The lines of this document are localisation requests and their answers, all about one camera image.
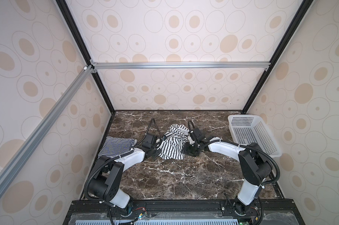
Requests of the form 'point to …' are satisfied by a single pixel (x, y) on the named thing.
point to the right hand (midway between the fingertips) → (187, 151)
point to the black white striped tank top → (172, 146)
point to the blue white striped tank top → (113, 146)
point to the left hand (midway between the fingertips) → (160, 145)
